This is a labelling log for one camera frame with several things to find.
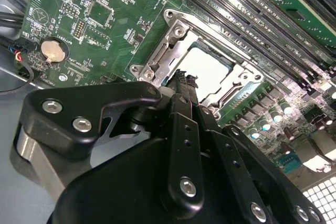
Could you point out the silver topped CPU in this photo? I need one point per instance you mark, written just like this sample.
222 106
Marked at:
210 66

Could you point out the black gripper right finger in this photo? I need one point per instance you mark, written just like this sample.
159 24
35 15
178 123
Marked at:
240 182

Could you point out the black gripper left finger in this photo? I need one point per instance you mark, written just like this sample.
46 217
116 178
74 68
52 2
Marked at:
110 93

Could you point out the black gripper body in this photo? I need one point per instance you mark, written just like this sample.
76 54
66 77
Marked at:
118 195

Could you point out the metal socket cover frame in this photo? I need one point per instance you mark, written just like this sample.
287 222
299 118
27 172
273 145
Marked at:
178 51

